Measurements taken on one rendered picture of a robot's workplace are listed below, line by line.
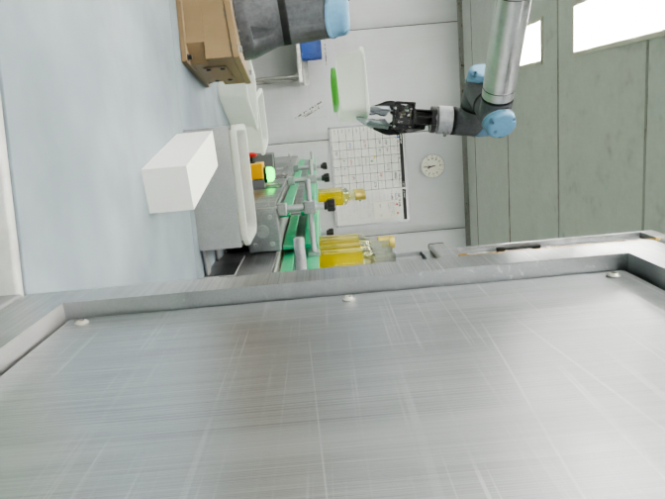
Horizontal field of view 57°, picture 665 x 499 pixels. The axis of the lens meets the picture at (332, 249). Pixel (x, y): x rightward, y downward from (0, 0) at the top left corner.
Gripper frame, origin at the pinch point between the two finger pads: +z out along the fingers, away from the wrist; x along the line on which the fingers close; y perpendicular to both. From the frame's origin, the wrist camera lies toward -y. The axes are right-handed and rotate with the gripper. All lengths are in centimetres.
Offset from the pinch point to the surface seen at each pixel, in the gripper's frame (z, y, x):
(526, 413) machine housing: -1, 144, 32
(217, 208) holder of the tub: 28, 58, 26
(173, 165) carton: 28, 87, 20
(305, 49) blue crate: 41, -481, -132
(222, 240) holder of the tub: 27, 57, 32
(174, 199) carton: 28, 86, 25
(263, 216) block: 21, 38, 28
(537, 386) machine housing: -2, 142, 31
